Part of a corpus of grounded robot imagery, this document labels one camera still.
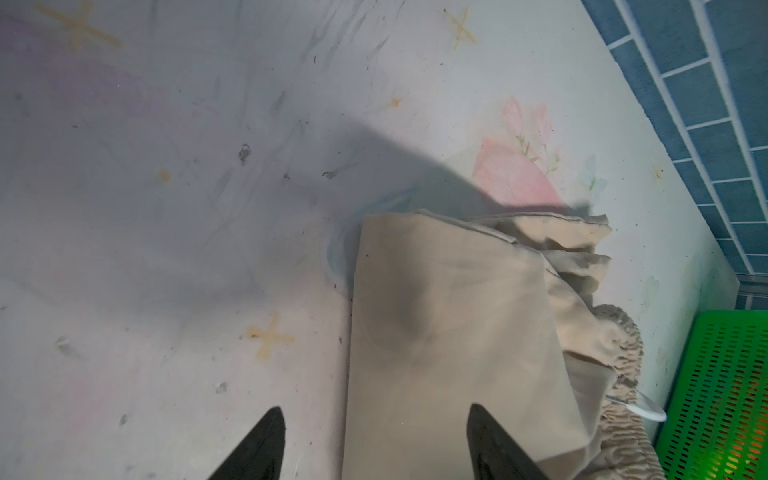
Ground green plastic basket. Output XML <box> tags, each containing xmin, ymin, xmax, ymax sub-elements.
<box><xmin>655</xmin><ymin>310</ymin><xmax>767</xmax><ymax>480</ymax></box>

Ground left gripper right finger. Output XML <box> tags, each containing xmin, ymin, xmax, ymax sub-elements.
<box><xmin>466</xmin><ymin>403</ymin><xmax>547</xmax><ymax>480</ymax></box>

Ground beige shorts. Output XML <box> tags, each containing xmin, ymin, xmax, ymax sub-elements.
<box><xmin>342</xmin><ymin>211</ymin><xmax>664</xmax><ymax>479</ymax></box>

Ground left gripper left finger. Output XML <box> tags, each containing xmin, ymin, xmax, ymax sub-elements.
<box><xmin>209</xmin><ymin>406</ymin><xmax>286</xmax><ymax>480</ymax></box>

